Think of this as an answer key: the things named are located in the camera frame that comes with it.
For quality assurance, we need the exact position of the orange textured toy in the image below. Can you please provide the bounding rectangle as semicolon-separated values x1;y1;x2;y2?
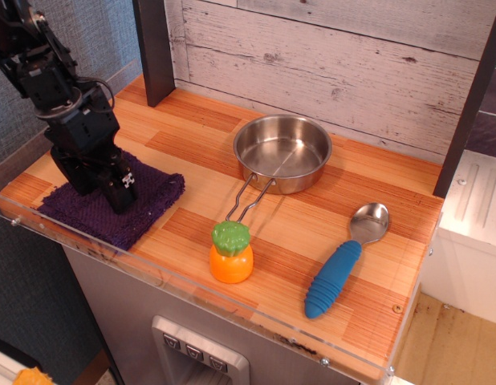
12;367;54;385

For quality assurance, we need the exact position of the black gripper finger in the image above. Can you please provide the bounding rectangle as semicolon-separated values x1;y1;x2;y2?
98;166;138;214
55;156;98;196

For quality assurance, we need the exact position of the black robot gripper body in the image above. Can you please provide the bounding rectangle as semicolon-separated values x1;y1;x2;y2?
43;86;130;178

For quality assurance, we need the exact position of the grey toy fridge cabinet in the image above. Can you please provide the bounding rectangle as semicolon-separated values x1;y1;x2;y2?
63;247;354;384

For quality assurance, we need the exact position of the clear acrylic table guard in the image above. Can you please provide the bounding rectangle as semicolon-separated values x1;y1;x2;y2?
0;79;441;384

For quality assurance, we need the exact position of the purple cloth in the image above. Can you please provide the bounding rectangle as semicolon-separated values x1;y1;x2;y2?
37;152;186;252

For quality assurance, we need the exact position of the silver pan with wire handle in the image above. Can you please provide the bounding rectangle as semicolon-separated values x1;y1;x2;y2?
226;114;333;223

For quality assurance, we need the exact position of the silver dispenser button panel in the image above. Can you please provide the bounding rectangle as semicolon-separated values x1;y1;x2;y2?
152;315;250;384

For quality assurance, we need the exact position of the dark right vertical post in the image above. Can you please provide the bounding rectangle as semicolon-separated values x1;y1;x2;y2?
433;16;496;198

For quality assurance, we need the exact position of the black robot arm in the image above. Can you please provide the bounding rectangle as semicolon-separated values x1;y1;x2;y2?
0;1;137;213

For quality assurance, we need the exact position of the spoon with blue handle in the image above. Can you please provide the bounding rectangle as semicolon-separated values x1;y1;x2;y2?
304;203;389;319

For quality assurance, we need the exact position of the white toy sink unit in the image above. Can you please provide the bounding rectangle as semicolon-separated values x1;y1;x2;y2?
420;151;496;323

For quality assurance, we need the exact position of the orange toy carrot green top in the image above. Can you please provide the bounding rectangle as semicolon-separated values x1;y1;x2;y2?
209;221;254;284

